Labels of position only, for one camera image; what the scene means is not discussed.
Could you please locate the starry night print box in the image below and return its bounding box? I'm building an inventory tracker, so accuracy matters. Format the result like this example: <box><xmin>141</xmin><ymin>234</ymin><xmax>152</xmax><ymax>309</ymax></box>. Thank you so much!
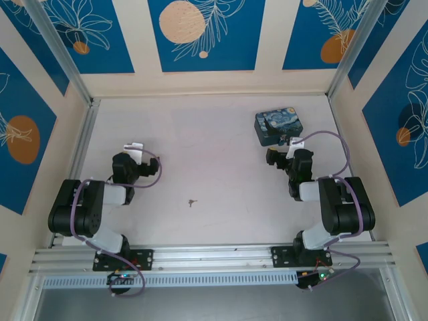
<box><xmin>254</xmin><ymin>106</ymin><xmax>304</xmax><ymax>147</ymax></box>

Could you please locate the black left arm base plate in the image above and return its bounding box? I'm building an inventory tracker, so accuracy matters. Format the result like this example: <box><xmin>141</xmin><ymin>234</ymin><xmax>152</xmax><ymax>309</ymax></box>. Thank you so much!
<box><xmin>92</xmin><ymin>249</ymin><xmax>154</xmax><ymax>272</ymax></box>

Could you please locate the aluminium frame leg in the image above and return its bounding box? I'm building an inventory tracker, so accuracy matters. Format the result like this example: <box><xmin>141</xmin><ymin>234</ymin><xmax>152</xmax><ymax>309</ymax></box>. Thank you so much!
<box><xmin>13</xmin><ymin>272</ymin><xmax>43</xmax><ymax>321</ymax></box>
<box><xmin>379</xmin><ymin>267</ymin><xmax>417</xmax><ymax>321</ymax></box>

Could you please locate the blue poster with white fern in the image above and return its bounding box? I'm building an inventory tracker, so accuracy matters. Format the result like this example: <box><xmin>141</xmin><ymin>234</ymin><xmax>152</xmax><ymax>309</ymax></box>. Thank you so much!
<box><xmin>282</xmin><ymin>0</ymin><xmax>367</xmax><ymax>71</ymax></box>

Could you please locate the blue poster with orange circle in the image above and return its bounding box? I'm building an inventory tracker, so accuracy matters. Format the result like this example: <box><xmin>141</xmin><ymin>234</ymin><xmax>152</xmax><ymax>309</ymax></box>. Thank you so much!
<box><xmin>0</xmin><ymin>48</ymin><xmax>58</xmax><ymax>215</ymax></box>

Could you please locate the black controller board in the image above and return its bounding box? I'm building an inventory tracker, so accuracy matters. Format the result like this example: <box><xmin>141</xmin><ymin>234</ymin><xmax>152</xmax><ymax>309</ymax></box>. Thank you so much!
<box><xmin>106</xmin><ymin>271</ymin><xmax>138</xmax><ymax>286</ymax></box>
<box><xmin>296</xmin><ymin>270</ymin><xmax>336</xmax><ymax>291</ymax></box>

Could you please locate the grey metal panel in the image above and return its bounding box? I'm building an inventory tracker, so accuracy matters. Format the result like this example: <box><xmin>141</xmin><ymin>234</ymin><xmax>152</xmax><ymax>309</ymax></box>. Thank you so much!
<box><xmin>33</xmin><ymin>272</ymin><xmax>395</xmax><ymax>321</ymax></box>

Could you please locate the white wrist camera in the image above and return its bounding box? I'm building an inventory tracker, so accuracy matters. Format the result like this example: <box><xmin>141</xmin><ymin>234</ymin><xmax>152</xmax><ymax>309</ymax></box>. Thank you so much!
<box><xmin>286</xmin><ymin>136</ymin><xmax>306</xmax><ymax>158</ymax></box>
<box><xmin>122</xmin><ymin>142</ymin><xmax>145</xmax><ymax>165</ymax></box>

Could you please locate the blue poster with white flower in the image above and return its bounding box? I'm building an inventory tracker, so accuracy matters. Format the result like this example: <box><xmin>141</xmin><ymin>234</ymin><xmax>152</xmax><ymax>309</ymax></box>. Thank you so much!
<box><xmin>39</xmin><ymin>0</ymin><xmax>135</xmax><ymax>74</ymax></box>
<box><xmin>362</xmin><ymin>33</ymin><xmax>428</xmax><ymax>208</ymax></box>

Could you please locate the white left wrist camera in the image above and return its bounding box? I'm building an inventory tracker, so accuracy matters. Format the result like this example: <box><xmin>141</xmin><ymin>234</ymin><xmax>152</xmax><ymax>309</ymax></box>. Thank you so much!
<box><xmin>122</xmin><ymin>142</ymin><xmax>145</xmax><ymax>165</ymax></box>

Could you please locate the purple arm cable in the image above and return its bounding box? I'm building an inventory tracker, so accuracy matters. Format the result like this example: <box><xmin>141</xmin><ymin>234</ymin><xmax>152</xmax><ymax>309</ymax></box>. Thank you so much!
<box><xmin>70</xmin><ymin>149</ymin><xmax>163</xmax><ymax>298</ymax></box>
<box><xmin>299</xmin><ymin>130</ymin><xmax>365</xmax><ymax>292</ymax></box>

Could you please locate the wide aluminium mounting beam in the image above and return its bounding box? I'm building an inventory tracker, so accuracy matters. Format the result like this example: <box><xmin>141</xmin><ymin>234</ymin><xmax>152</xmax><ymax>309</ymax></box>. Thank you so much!
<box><xmin>28</xmin><ymin>241</ymin><xmax>399</xmax><ymax>274</ymax></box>

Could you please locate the blue poster with peach circle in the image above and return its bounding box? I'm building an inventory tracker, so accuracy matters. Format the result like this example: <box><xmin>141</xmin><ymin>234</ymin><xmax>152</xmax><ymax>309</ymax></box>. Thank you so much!
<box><xmin>148</xmin><ymin>0</ymin><xmax>267</xmax><ymax>73</ymax></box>

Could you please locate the narrow blue poster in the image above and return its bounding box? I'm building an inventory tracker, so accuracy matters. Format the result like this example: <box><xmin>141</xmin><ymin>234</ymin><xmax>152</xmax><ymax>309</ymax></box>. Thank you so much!
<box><xmin>347</xmin><ymin>0</ymin><xmax>414</xmax><ymax>90</ymax></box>
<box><xmin>0</xmin><ymin>0</ymin><xmax>70</xmax><ymax>97</ymax></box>

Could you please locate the aluminium frame post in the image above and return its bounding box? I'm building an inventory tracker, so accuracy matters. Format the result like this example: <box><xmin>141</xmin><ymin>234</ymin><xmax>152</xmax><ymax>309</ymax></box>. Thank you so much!
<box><xmin>23</xmin><ymin>0</ymin><xmax>101</xmax><ymax>106</ymax></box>
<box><xmin>326</xmin><ymin>0</ymin><xmax>385</xmax><ymax>100</ymax></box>

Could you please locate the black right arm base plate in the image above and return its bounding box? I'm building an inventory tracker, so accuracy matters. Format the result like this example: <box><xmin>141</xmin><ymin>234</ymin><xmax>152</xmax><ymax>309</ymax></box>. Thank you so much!
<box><xmin>270</xmin><ymin>245</ymin><xmax>334</xmax><ymax>268</ymax></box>

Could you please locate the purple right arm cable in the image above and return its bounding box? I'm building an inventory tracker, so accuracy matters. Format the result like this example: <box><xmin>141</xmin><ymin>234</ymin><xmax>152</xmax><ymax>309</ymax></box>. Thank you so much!
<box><xmin>299</xmin><ymin>130</ymin><xmax>365</xmax><ymax>292</ymax></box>

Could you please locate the grey slotted cable duct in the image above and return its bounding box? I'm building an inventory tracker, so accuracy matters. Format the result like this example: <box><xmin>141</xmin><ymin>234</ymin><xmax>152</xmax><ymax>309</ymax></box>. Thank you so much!
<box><xmin>42</xmin><ymin>270</ymin><xmax>299</xmax><ymax>290</ymax></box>

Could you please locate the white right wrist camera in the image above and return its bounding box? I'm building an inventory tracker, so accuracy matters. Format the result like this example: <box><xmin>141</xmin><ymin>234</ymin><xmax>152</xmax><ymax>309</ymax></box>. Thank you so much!
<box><xmin>286</xmin><ymin>136</ymin><xmax>306</xmax><ymax>158</ymax></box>

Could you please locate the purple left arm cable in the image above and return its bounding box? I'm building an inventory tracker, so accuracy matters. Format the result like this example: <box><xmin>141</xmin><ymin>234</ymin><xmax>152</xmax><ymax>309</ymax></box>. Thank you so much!
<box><xmin>70</xmin><ymin>149</ymin><xmax>163</xmax><ymax>298</ymax></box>

